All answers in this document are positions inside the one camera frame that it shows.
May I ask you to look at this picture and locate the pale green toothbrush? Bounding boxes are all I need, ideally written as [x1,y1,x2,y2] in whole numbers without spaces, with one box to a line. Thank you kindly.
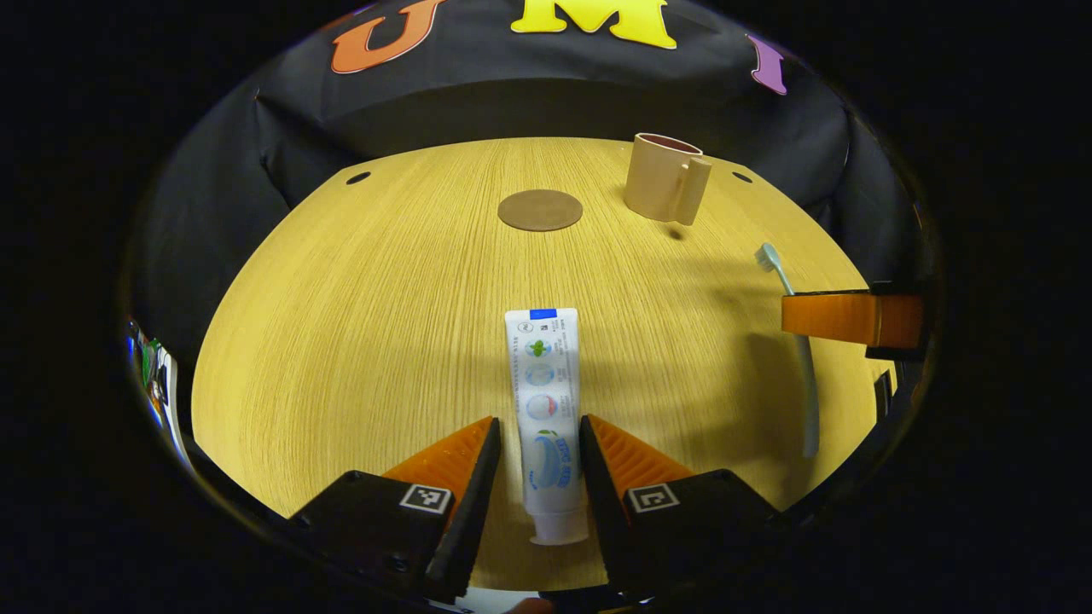
[755,243,822,460]

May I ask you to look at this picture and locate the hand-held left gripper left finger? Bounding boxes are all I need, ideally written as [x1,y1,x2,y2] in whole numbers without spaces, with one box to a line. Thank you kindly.
[290,416,502,605]

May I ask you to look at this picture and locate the brown round coaster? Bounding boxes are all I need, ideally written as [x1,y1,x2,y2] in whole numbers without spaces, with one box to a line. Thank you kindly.
[497,188,584,233]

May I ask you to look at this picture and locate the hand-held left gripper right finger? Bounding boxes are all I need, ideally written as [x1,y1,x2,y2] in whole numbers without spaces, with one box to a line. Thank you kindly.
[579,415,782,602]

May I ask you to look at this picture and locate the black backdrop cloth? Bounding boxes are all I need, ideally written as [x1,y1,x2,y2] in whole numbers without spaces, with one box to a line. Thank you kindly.
[128,0,939,368]

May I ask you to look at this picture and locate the white toothpaste tube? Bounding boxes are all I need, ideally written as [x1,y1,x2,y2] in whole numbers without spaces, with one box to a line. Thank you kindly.
[504,308,590,547]

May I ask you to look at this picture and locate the beige cup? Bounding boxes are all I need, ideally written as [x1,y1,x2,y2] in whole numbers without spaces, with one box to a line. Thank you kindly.
[623,132,713,227]

